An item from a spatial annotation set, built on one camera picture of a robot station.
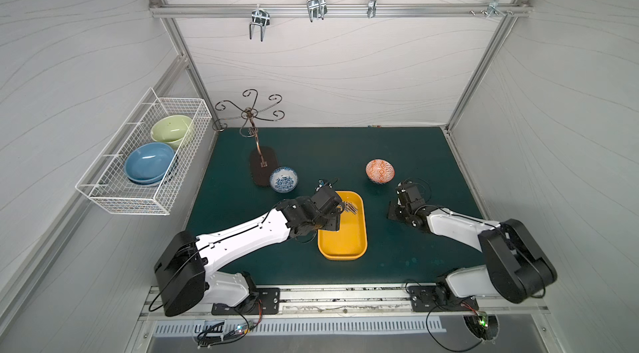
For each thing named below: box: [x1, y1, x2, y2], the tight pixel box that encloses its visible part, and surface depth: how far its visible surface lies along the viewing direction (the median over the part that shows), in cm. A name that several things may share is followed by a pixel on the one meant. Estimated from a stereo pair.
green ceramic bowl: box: [150, 114, 193, 150], surface depth 74 cm
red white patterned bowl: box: [365, 158, 396, 185], surface depth 104 cm
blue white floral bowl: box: [269, 165, 299, 194], surface depth 101 cm
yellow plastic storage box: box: [317, 189, 368, 261], surface depth 87 cm
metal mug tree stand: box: [212, 88, 286, 188], surface depth 88 cm
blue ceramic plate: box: [123, 142, 175, 186], surface depth 64 cm
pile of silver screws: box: [344, 201, 358, 215], surface depth 95 cm
